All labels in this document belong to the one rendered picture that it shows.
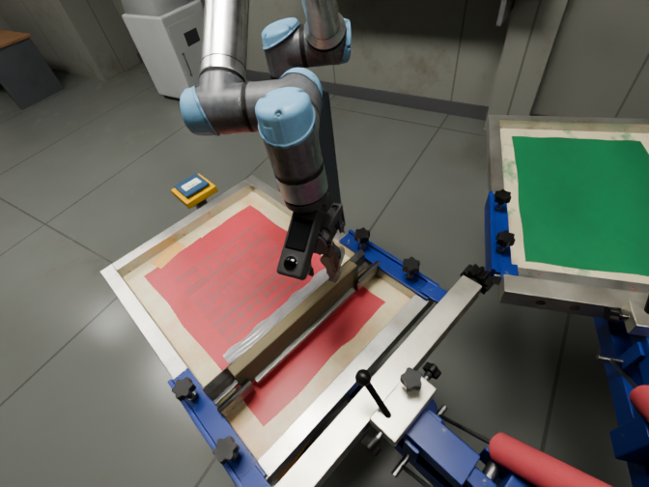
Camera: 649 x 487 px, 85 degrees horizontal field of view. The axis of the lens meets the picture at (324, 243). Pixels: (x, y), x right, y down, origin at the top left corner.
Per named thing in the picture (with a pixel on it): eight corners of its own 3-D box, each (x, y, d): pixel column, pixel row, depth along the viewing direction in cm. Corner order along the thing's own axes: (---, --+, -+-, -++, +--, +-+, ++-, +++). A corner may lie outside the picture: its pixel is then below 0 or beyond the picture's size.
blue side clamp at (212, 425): (180, 392, 84) (166, 381, 79) (197, 377, 86) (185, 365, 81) (253, 501, 68) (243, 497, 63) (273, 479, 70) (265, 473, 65)
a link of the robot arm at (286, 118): (313, 78, 47) (308, 109, 42) (326, 149, 55) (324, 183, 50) (257, 86, 49) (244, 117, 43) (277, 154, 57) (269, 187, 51)
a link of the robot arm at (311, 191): (310, 188, 49) (262, 181, 53) (316, 213, 53) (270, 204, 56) (331, 157, 54) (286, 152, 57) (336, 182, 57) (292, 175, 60)
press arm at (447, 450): (380, 416, 71) (380, 409, 67) (398, 394, 73) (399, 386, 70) (457, 490, 62) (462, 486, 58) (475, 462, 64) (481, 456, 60)
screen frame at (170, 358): (106, 278, 110) (99, 271, 107) (255, 182, 133) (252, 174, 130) (258, 498, 68) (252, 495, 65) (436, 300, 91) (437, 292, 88)
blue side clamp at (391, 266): (340, 253, 107) (338, 238, 101) (352, 243, 109) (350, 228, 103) (424, 311, 91) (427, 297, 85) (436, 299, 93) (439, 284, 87)
